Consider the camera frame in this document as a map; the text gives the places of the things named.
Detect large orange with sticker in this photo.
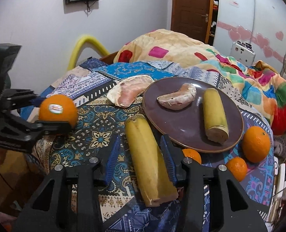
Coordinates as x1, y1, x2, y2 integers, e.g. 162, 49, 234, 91
38, 94, 78, 128

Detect yellow sugarcane piece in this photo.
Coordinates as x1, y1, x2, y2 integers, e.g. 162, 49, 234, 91
202, 88, 229, 144
125, 114, 178, 207

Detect pink pomelo segment front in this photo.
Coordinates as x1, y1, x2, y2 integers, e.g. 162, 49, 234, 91
157, 83, 197, 111

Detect pink pomelo segment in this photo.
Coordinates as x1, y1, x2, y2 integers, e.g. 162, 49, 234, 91
157, 83, 197, 111
106, 75, 154, 108

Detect small tangerine right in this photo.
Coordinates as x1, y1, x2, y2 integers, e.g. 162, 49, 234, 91
226, 157, 247, 182

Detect small tangerine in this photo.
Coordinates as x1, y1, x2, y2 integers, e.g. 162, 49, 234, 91
182, 148, 202, 164
226, 157, 247, 182

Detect blue patterned patchwork cloth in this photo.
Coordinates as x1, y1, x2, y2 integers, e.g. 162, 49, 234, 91
33, 59, 273, 231

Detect small tangerine left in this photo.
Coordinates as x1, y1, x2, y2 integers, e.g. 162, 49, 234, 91
182, 148, 202, 164

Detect large orange right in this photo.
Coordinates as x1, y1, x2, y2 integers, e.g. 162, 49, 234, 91
242, 126, 271, 163

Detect pink pomelo segment back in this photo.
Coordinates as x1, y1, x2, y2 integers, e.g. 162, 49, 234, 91
106, 75, 154, 108

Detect purple round plate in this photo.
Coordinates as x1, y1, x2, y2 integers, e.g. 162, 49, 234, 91
143, 77, 244, 153

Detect colourful squares yellow quilt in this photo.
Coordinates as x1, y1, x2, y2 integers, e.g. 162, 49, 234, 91
114, 29, 286, 135

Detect white small cabinet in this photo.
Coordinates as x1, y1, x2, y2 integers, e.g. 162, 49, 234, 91
230, 41, 256, 67

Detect brown wooden door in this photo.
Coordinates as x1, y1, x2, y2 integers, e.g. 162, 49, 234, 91
171, 0, 213, 43

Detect wardrobe with heart stickers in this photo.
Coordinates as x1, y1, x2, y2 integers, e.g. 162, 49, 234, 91
213, 0, 286, 71

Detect yellow foam padded rail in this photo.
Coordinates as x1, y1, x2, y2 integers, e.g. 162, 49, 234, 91
67, 35, 110, 71

